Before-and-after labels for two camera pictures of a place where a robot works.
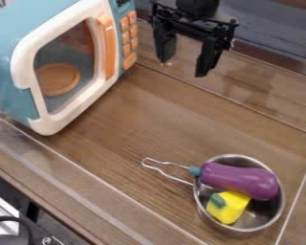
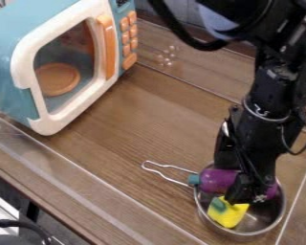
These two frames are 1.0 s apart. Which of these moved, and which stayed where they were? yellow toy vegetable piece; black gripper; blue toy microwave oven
Moved: black gripper
Stayed: yellow toy vegetable piece; blue toy microwave oven
